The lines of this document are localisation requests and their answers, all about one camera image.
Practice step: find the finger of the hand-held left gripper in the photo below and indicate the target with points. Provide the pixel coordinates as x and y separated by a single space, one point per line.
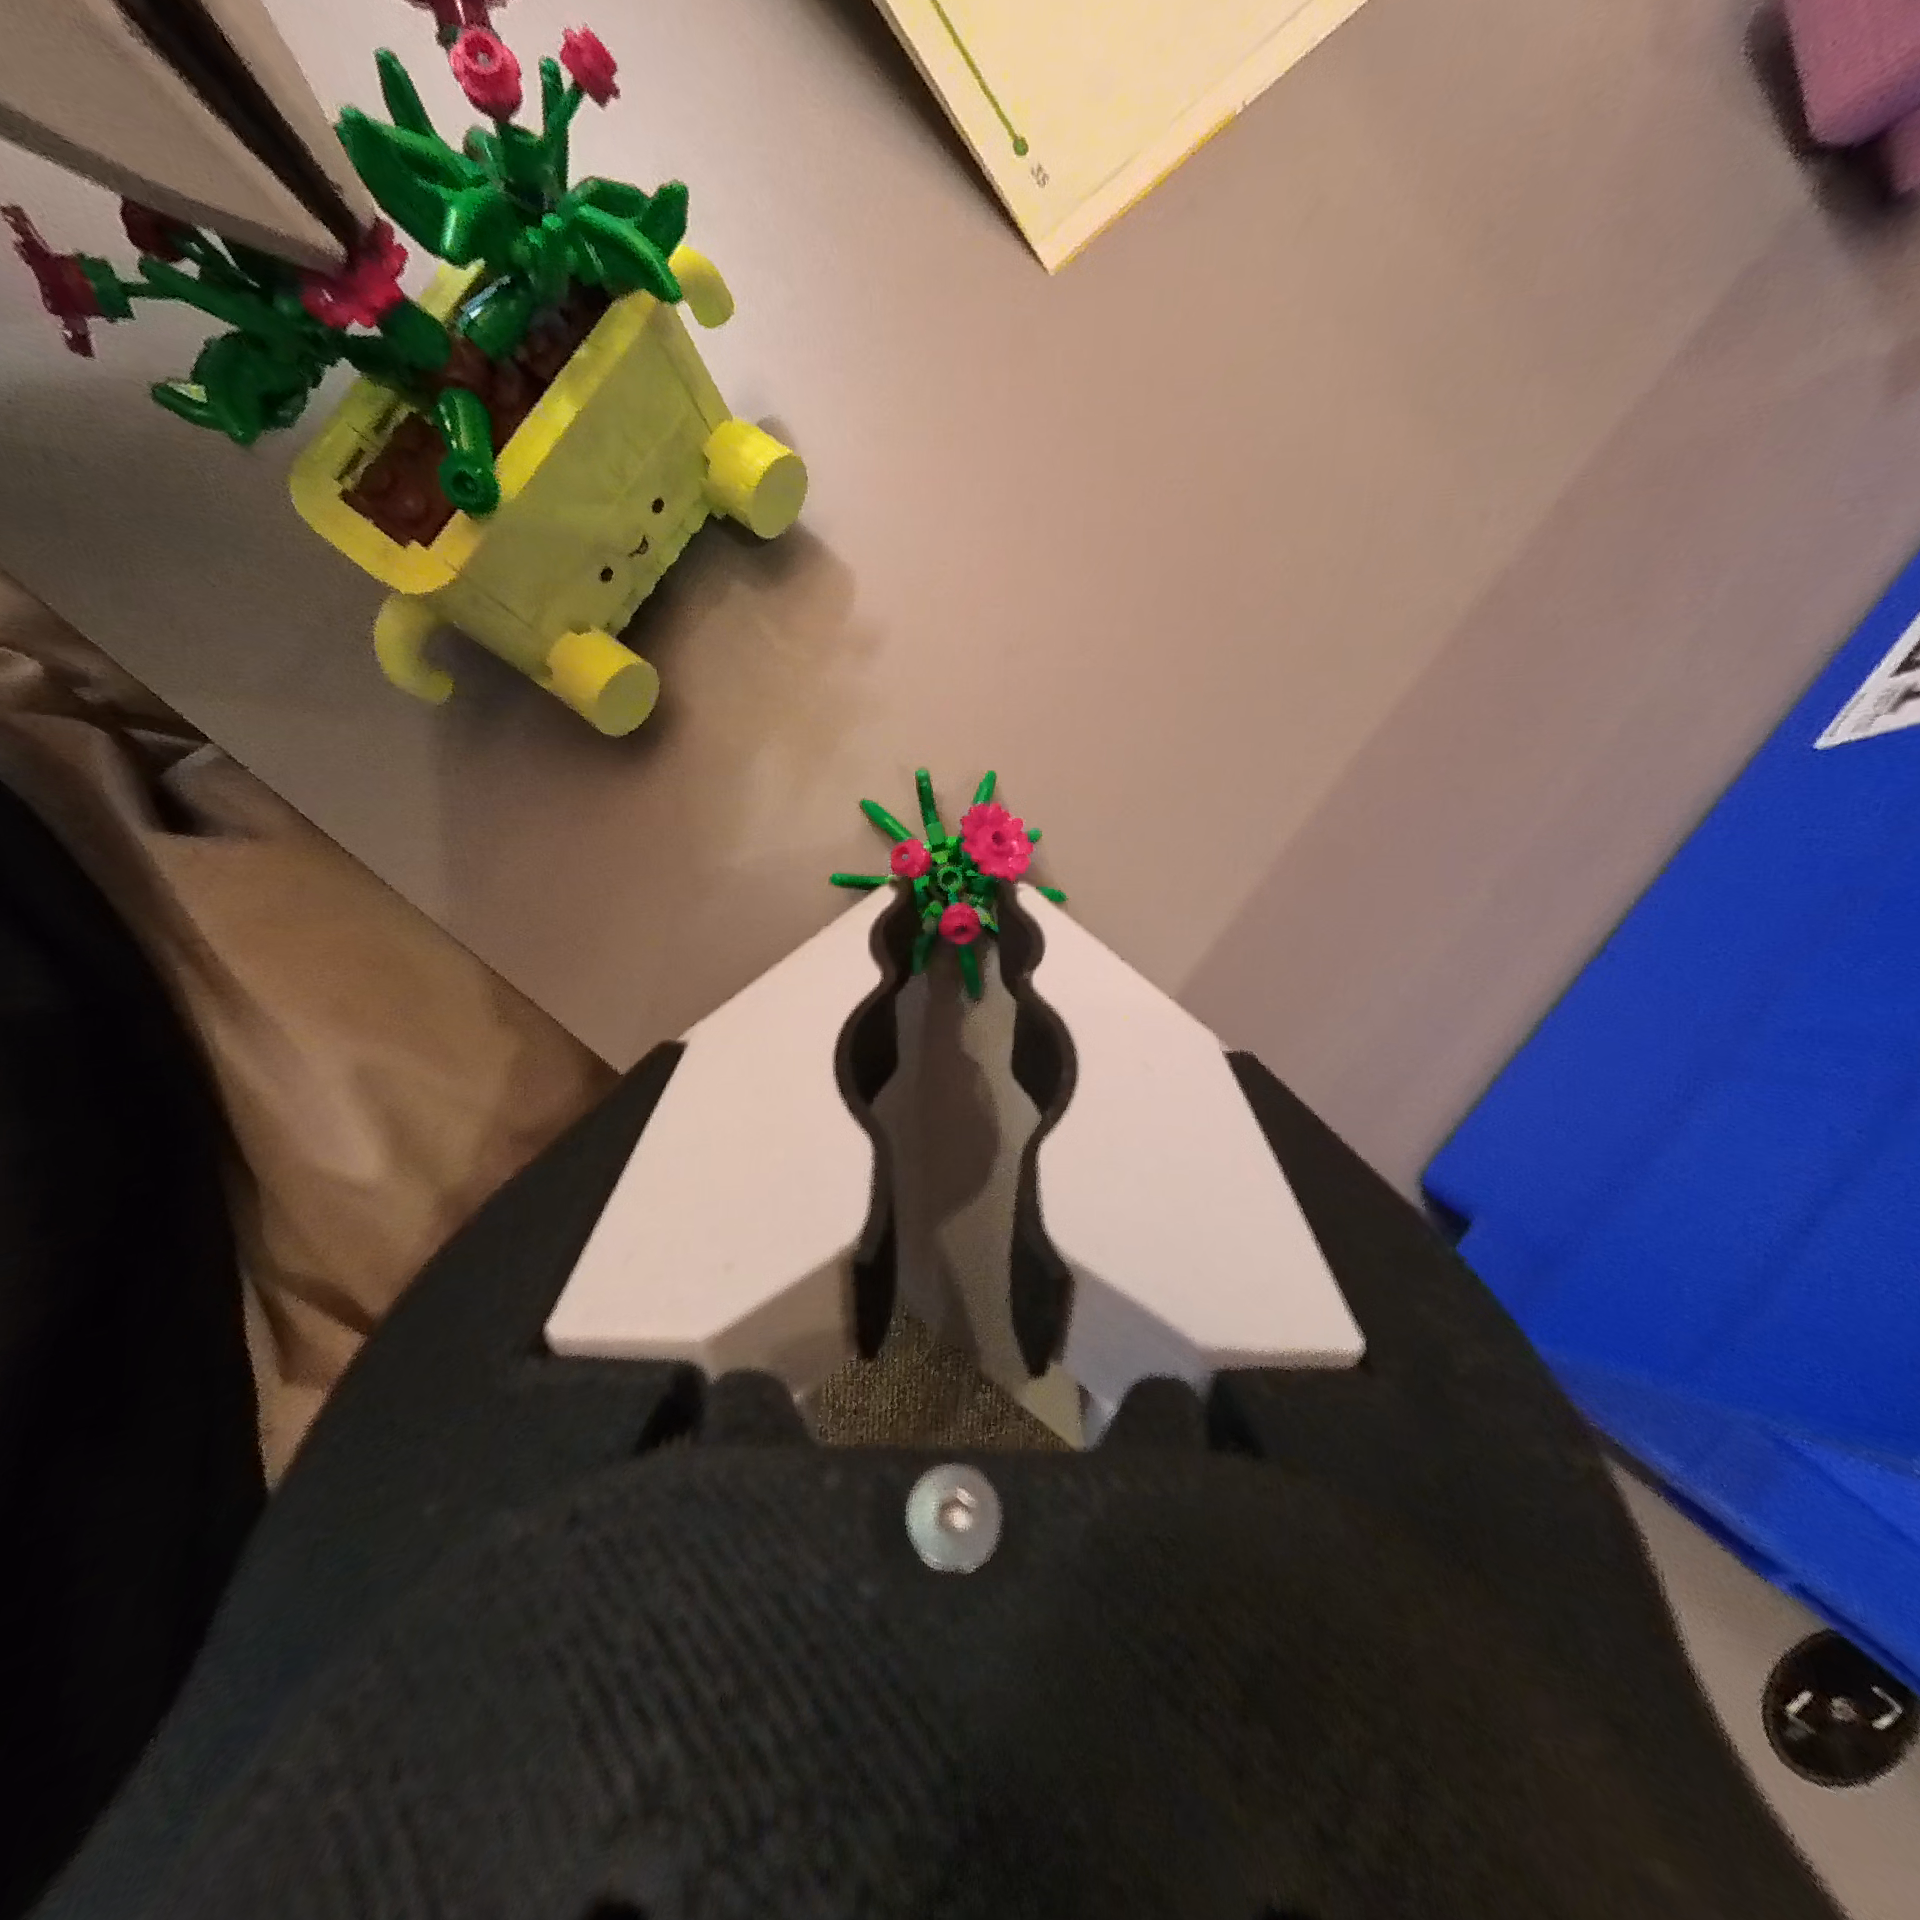
136 106
285 106

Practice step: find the yellow brick flower planter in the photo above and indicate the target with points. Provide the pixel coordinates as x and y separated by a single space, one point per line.
599 495

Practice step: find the pink brick planter figure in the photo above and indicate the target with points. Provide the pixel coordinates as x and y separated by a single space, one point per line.
1862 61

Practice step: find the instruction booklet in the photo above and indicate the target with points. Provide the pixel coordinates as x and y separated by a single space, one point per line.
1110 90

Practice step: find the blue plastic bin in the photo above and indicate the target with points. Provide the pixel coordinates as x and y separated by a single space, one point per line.
1725 1126

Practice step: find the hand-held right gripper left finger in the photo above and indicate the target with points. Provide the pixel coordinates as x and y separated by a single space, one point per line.
720 1200

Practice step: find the green flower sprig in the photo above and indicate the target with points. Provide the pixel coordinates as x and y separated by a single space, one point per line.
990 838

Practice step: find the round black desk button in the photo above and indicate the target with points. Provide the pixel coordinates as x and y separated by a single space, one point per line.
1799 1665

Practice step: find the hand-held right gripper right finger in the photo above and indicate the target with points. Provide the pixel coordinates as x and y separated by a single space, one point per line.
1184 1215

